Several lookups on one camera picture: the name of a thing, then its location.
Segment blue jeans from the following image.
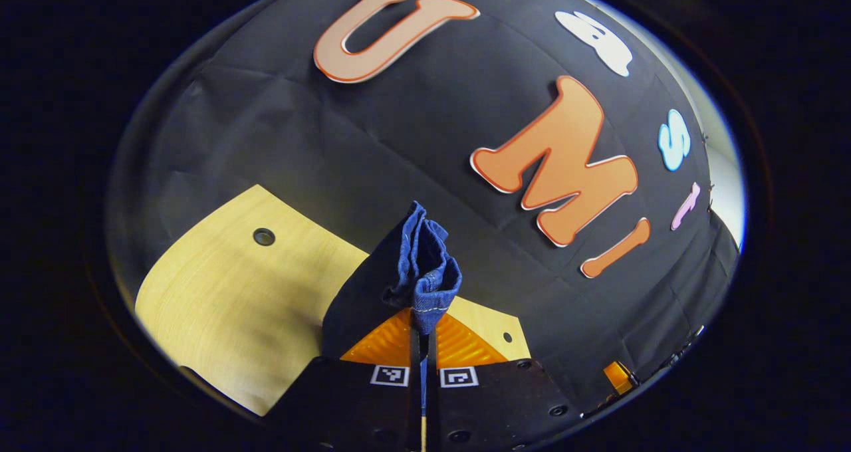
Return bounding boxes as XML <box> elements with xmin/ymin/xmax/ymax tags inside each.
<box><xmin>322</xmin><ymin>201</ymin><xmax>463</xmax><ymax>433</ymax></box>

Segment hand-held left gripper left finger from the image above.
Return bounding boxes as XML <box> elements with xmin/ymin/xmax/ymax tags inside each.
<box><xmin>266</xmin><ymin>308</ymin><xmax>426</xmax><ymax>452</ymax></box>

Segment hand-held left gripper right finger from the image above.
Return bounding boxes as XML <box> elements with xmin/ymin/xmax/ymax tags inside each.
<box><xmin>425</xmin><ymin>312</ymin><xmax>586</xmax><ymax>452</ymax></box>

